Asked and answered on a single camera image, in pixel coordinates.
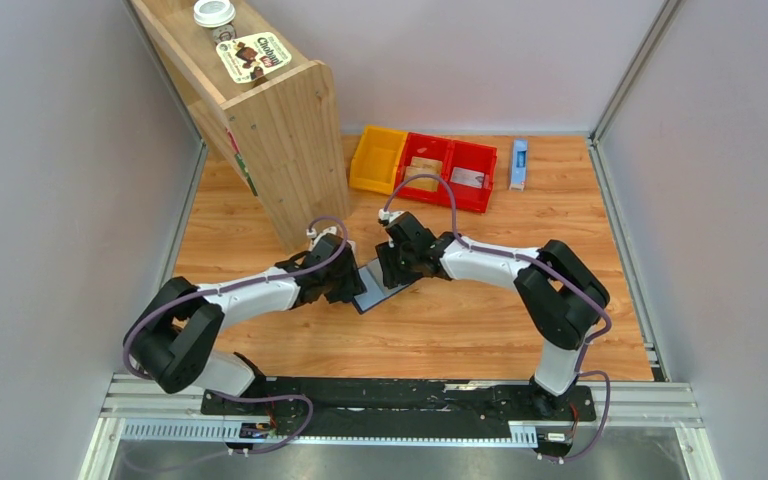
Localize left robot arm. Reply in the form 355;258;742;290
123;230;365;415

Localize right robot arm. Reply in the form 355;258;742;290
376;210;610;419

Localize purple cable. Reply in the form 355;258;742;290
380;174;614;462
122;216;351;382

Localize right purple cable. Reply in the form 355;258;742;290
380;174;614;462

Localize red plastic bin right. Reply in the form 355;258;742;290
443;140;497;213

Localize red plastic bin left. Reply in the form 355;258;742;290
395;132;453;204

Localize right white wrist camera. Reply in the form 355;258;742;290
378;208;404;228

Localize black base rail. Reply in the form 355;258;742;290
200;377;597;441

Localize yellow plastic bin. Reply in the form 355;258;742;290
349;125;408;195

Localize red plastic bin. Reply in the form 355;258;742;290
443;140;497;213
395;132;453;204

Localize Chobani yogurt lid pack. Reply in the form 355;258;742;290
216;32;292;84

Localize navy blue card holder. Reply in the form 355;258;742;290
352;259;411;315

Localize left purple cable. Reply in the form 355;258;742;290
122;216;351;382

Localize tan cards in bin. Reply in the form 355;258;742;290
404;156;443;192

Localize blue white toothpaste box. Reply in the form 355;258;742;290
509;138;528;191

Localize silver card in bin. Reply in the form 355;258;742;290
449;167;486;189

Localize wooden shelf unit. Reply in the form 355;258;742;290
132;1;350;252

